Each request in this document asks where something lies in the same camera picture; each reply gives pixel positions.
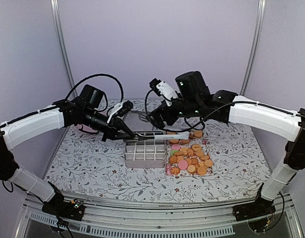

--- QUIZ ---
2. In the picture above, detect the metal tin lid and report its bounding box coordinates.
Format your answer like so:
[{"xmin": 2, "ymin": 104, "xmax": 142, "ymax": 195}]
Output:
[{"xmin": 123, "ymin": 111, "xmax": 155, "ymax": 132}]

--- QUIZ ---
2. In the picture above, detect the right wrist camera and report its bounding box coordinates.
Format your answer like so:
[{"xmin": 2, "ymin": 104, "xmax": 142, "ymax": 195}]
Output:
[{"xmin": 149, "ymin": 78, "xmax": 179, "ymax": 107}]

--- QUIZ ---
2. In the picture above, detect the front aluminium rail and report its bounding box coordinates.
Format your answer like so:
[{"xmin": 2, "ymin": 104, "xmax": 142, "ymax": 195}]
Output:
[{"xmin": 15, "ymin": 192, "xmax": 305, "ymax": 238}]

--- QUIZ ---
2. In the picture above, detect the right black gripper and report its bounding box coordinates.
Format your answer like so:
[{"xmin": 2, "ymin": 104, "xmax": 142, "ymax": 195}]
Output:
[{"xmin": 146, "ymin": 92, "xmax": 203, "ymax": 129}]

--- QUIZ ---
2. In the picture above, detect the swirl butter cookie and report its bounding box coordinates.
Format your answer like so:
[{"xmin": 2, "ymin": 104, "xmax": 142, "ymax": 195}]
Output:
[{"xmin": 170, "ymin": 167, "xmax": 181, "ymax": 176}]

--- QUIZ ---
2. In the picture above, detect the orange round cookie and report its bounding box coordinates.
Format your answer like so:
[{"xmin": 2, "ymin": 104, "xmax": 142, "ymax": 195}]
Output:
[{"xmin": 194, "ymin": 130, "xmax": 203, "ymax": 138}]

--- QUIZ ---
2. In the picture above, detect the metal tongs white handle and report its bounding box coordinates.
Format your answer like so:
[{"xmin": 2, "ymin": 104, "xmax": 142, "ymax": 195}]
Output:
[{"xmin": 123, "ymin": 131, "xmax": 190, "ymax": 142}]

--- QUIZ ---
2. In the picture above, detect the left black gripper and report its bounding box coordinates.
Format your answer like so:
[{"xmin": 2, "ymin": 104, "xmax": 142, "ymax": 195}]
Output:
[{"xmin": 83, "ymin": 107, "xmax": 135, "ymax": 142}]

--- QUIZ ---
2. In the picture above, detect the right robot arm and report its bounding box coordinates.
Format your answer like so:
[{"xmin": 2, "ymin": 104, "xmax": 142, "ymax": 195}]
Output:
[{"xmin": 147, "ymin": 71, "xmax": 305, "ymax": 216}]

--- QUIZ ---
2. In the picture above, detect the floral cookie tray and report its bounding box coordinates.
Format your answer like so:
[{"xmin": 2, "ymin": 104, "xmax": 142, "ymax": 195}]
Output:
[{"xmin": 165, "ymin": 130, "xmax": 214, "ymax": 178}]

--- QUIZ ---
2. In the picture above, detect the floral tablecloth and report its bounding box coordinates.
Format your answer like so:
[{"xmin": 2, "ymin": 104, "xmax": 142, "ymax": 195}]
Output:
[{"xmin": 45, "ymin": 120, "xmax": 271, "ymax": 203}]

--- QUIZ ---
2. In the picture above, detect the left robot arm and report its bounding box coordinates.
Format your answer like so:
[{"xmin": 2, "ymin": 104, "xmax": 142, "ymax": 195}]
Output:
[{"xmin": 0, "ymin": 85, "xmax": 135, "ymax": 215}]

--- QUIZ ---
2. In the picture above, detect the pink plate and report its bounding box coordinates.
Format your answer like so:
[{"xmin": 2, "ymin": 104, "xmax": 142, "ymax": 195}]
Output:
[{"xmin": 76, "ymin": 124, "xmax": 103, "ymax": 135}]

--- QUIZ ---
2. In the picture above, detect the pink round cookie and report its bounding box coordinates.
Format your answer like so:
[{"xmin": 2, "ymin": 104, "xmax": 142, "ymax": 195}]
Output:
[{"xmin": 178, "ymin": 160, "xmax": 189, "ymax": 170}]

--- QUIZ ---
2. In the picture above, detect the metal divided cookie tin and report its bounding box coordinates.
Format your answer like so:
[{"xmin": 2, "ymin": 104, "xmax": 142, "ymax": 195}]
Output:
[{"xmin": 124, "ymin": 140, "xmax": 165, "ymax": 169}]

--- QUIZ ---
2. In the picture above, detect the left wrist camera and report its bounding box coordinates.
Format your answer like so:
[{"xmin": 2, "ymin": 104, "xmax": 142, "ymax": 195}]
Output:
[{"xmin": 107, "ymin": 100, "xmax": 133, "ymax": 123}]

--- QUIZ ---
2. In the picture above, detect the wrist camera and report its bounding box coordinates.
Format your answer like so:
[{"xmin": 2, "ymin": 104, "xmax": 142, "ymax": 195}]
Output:
[
  {"xmin": 149, "ymin": 78, "xmax": 179, "ymax": 107},
  {"xmin": 107, "ymin": 100, "xmax": 133, "ymax": 123}
]

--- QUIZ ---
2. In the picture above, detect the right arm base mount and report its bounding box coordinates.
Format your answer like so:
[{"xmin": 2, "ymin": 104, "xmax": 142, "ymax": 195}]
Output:
[{"xmin": 233, "ymin": 200, "xmax": 276, "ymax": 234}]

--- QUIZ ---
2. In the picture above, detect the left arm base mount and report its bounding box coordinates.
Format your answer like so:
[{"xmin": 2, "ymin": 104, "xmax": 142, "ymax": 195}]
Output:
[{"xmin": 42, "ymin": 197, "xmax": 85, "ymax": 221}]

